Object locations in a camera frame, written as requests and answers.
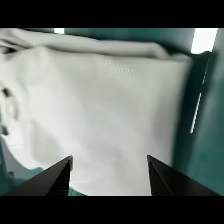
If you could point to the white T-shirt with black print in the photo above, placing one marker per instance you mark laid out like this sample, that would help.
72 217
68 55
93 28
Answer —
100 116

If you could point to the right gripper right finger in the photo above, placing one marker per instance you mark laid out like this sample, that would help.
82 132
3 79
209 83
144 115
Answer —
166 183

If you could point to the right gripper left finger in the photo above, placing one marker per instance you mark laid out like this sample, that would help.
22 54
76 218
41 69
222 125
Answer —
53 181

